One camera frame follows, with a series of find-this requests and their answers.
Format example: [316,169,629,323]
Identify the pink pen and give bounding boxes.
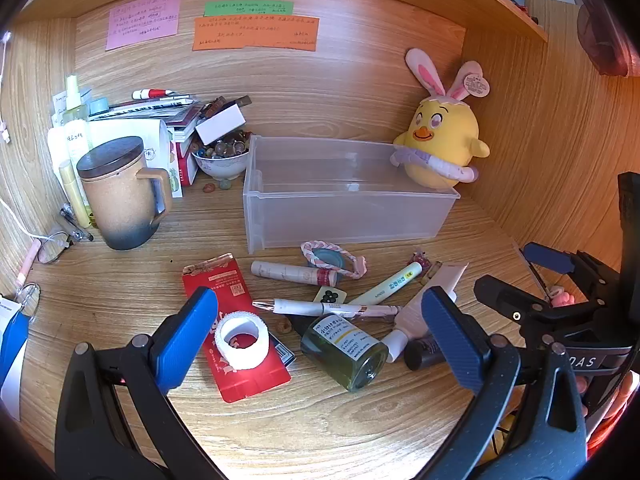
[19,239,42,287]

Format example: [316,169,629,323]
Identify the brown ceramic mug with lid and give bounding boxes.
[76,136,173,252]

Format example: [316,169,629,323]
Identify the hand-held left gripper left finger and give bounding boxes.
[55,286,221,480]

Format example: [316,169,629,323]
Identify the blue lanyard card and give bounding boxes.
[0,296,28,421]

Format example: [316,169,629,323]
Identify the brown leather watch strap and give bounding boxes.
[202,96,232,118]

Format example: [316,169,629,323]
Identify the eyeglasses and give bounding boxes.
[15,231,76,321]

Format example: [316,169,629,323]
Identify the red envelope packet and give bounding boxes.
[181,254,292,403]

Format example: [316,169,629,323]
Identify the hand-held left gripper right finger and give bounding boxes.
[421,286,588,480]

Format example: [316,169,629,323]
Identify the light green tube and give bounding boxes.
[347,261,422,307]

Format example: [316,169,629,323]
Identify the black pens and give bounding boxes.
[60,204,95,242]

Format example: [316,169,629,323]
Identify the white cream tube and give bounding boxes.
[385,261,470,362]

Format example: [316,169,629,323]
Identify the green glass bottle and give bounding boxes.
[289,312,390,393]

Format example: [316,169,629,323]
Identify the white cosmetic box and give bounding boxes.
[47,90,67,171]

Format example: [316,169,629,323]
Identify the person's right hand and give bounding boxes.
[574,374,591,418]

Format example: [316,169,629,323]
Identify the pink sticky note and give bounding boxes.
[105,0,182,52]

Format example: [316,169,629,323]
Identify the white bowl of glass marbles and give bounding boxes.
[191,130,252,181]

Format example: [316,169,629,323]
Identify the green sticky note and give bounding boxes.
[203,0,293,17]

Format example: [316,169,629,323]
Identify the pink braided bracelet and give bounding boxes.
[301,241,367,280]

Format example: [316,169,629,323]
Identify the white tape roll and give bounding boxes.
[214,311,271,372]

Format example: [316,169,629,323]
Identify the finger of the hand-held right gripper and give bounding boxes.
[520,241,623,311]
[473,274,601,346]

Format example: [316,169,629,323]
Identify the red and white carton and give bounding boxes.
[172,139,201,187]

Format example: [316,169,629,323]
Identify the white cable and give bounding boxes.
[0,197,56,241]

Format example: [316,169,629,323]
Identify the yellow chick plush toy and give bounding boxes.
[391,48,493,190]

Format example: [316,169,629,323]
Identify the pale yellow tube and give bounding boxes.
[58,159,93,228]

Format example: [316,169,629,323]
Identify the clear plastic storage box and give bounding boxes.
[242,135,461,255]

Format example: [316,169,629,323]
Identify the white pen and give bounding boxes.
[251,297,403,323]

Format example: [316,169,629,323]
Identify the orange sticky note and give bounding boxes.
[192,14,320,53]

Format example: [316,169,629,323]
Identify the white rectangular box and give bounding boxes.
[195,104,247,147]

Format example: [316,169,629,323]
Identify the mahjong tile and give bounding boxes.
[314,287,347,306]

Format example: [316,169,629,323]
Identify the beige lipstick tube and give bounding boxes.
[251,260,335,286]

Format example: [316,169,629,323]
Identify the dark red cloth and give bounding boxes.
[575,0,633,78]

